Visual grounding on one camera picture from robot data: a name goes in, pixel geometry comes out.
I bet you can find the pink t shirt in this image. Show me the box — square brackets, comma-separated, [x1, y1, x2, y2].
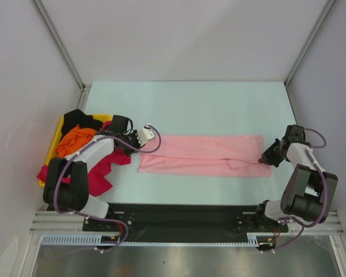
[138, 135, 272, 177]

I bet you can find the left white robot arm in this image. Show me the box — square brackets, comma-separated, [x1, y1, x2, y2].
[43, 115, 142, 231]

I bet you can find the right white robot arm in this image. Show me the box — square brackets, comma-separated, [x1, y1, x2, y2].
[254, 125, 338, 231]

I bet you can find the yellow plastic tray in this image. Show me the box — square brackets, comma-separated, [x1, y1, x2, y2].
[37, 114, 112, 187]

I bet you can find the magenta t shirt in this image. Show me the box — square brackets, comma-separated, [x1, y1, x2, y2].
[36, 121, 133, 197]

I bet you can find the black t shirt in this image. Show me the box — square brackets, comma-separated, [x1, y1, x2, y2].
[61, 109, 103, 137]

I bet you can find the orange t shirt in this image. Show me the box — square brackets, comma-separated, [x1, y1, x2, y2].
[55, 125, 96, 158]

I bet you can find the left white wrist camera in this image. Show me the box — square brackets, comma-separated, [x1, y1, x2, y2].
[137, 124, 156, 146]

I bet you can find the left aluminium corner post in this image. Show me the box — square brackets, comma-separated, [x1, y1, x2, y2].
[29, 0, 85, 89]

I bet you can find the aluminium corner post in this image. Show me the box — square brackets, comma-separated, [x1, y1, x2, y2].
[29, 0, 85, 89]
[284, 0, 338, 89]

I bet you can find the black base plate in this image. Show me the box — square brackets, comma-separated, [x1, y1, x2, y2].
[82, 204, 288, 243]

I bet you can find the right aluminium corner post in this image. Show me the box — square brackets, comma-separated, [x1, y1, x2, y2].
[284, 0, 338, 89]

